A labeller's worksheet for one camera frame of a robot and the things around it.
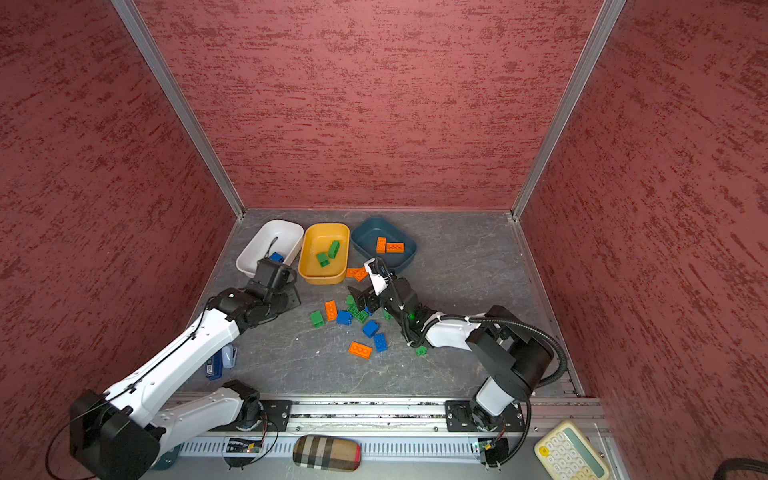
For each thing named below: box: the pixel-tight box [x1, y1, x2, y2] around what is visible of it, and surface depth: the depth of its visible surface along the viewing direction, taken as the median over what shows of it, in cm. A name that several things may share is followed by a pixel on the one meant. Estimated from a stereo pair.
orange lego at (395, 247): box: [386, 242, 405, 253], surface depth 109 cm
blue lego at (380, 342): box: [374, 333, 389, 353], surface depth 87 cm
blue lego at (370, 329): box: [362, 320, 379, 339], surface depth 91 cm
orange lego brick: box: [376, 236, 387, 254], surface depth 109 cm
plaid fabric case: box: [292, 434, 362, 472], surface depth 68 cm
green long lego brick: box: [328, 240, 340, 259], surface depth 108 cm
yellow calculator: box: [534, 421, 611, 480], surface depth 69 cm
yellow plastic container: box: [298, 223, 350, 286], surface depth 109 cm
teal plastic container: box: [351, 217, 418, 272], surface depth 114 cm
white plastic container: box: [236, 220, 305, 278], surface depth 109 cm
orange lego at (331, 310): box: [324, 300, 338, 321], surface depth 94 cm
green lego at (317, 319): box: [311, 310, 325, 329], surface depth 91 cm
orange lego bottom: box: [348, 341, 373, 360], surface depth 87 cm
